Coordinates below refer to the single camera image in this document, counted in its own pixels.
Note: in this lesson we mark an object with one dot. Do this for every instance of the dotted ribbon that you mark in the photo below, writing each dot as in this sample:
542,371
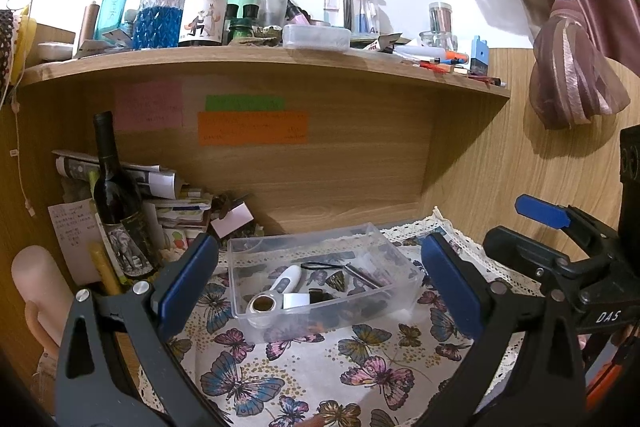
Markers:
5,47

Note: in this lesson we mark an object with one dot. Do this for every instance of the butterfly print tablecloth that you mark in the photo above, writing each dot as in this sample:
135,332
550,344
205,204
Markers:
300,367

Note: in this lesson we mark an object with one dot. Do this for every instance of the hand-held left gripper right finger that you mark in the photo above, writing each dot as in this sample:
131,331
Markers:
447,287

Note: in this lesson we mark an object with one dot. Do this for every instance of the small pale card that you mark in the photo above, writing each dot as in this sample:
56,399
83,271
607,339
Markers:
231,219

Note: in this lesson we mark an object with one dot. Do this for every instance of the clear plastic box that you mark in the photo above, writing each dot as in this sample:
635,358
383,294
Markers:
240,287

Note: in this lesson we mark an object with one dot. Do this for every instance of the pale pink cylinder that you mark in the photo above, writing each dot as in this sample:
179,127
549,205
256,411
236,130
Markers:
35,277

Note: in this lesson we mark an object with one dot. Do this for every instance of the silver pen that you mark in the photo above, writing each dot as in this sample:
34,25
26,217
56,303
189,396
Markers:
365,276

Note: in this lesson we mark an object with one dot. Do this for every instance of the pink sticky note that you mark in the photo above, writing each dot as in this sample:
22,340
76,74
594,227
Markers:
147,104

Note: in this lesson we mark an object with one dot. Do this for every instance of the orange sticky note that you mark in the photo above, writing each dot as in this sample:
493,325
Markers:
252,128

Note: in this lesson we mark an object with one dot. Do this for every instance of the stack of papers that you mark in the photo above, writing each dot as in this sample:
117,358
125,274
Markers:
180,212

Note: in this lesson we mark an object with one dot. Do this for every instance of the white magnifier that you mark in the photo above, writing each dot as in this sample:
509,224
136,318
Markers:
287,278

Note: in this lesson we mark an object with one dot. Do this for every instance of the orange marker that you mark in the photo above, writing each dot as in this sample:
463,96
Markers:
455,56

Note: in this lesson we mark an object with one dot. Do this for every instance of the white dish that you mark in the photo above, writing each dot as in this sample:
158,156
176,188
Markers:
55,52

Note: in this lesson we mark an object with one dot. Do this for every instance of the yellow tube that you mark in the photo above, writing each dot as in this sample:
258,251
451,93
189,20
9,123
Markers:
105,267

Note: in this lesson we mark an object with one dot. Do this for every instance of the black silver wrapper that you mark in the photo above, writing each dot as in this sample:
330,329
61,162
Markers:
385,43

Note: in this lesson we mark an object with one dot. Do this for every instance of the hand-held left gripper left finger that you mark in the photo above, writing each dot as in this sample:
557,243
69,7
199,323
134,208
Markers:
187,282

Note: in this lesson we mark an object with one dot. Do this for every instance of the green sticky note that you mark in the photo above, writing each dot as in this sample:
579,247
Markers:
245,102

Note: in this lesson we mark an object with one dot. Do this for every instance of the small glass jar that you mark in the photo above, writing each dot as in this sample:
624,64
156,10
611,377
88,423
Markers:
435,42

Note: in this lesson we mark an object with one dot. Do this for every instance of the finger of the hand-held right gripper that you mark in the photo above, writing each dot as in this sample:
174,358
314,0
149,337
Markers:
542,209
510,249

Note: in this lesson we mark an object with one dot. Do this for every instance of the clear lidded plastic case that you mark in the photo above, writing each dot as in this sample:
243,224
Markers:
315,36

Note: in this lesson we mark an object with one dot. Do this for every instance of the dark green glass bottle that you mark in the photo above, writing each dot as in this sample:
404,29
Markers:
242,24

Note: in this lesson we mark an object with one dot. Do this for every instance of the teal bottle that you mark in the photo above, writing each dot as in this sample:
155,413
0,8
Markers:
112,7

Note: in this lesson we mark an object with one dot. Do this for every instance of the wooden shelf unit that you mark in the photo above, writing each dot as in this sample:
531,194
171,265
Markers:
350,177

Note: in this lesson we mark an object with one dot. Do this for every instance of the mauve striped curtain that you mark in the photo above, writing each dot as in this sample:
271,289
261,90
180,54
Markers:
570,57

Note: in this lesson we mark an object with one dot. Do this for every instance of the yellow plastic item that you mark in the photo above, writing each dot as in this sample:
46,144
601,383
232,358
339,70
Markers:
27,37

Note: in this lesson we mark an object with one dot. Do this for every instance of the white handwritten note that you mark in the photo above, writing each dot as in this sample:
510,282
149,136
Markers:
70,242

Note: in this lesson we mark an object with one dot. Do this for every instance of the blue-backed blister pack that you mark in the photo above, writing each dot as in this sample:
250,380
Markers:
367,17

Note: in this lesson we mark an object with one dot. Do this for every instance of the rolled newspaper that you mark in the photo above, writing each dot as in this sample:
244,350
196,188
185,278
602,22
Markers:
150,179

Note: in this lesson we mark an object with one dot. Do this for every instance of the blue block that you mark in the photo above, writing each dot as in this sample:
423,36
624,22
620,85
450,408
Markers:
479,57

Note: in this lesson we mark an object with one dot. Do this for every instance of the dark wine bottle elephant label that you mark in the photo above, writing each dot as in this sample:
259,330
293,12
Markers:
112,187

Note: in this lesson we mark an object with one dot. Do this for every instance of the red pen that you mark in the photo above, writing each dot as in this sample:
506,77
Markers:
435,67

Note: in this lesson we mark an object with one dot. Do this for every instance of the blue glass bottle with cork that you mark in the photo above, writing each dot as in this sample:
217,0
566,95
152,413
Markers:
157,24

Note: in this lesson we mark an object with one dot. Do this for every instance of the brown tube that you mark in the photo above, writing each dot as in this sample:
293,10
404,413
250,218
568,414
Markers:
87,27

